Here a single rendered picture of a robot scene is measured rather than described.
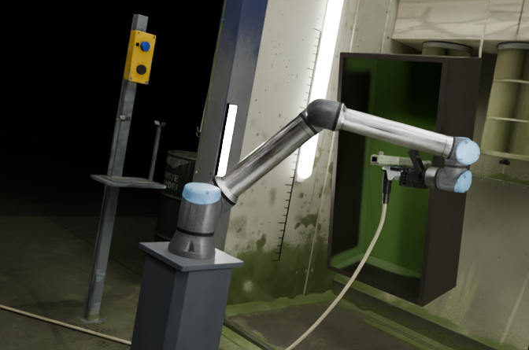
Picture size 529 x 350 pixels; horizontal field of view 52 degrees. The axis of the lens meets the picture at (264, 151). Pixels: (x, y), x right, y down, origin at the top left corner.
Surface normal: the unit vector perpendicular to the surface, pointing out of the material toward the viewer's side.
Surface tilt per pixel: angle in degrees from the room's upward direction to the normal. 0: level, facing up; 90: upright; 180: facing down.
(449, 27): 90
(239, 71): 90
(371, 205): 102
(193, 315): 90
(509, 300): 57
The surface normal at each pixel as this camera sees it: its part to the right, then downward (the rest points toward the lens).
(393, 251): -0.71, 0.11
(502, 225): -0.50, -0.61
